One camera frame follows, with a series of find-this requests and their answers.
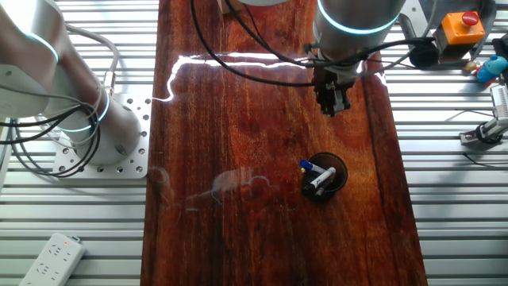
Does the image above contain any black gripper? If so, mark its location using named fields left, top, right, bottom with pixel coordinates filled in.
left=310, top=64, right=361, bottom=118

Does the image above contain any black mesh pen holder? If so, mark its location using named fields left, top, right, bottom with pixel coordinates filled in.
left=300, top=152, right=349, bottom=203

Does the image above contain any dark pen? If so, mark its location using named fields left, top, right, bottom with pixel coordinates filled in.
left=314, top=176, right=335, bottom=198

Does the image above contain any blue capped marker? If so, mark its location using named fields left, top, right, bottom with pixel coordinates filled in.
left=299, top=159, right=327, bottom=175

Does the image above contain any white black marker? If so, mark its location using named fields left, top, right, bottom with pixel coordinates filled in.
left=307, top=166, right=337, bottom=191

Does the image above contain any small cardboard box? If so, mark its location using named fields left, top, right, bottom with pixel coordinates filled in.
left=216, top=0, right=244, bottom=15

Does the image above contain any orange emergency stop button box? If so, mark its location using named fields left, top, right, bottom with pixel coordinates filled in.
left=433, top=10, right=487, bottom=63

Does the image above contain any blue toy figure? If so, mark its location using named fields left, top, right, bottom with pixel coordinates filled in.
left=475, top=54, right=508, bottom=85

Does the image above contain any white power strip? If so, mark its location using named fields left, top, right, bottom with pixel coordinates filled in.
left=18, top=232, right=87, bottom=286

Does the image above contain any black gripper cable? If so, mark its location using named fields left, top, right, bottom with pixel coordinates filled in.
left=224, top=0, right=436, bottom=68
left=189, top=0, right=317, bottom=88

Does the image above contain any black round cable connector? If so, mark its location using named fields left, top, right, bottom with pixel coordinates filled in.
left=408, top=37, right=441, bottom=69

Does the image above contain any grey ridged camera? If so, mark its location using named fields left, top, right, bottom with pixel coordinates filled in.
left=460, top=84, right=508, bottom=145

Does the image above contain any thin black wire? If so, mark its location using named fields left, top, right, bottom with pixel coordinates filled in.
left=462, top=153, right=508, bottom=168

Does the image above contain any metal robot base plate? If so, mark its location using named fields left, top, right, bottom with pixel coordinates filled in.
left=52, top=93, right=152, bottom=180

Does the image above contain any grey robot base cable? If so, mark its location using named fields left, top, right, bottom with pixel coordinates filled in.
left=65, top=24, right=121, bottom=97

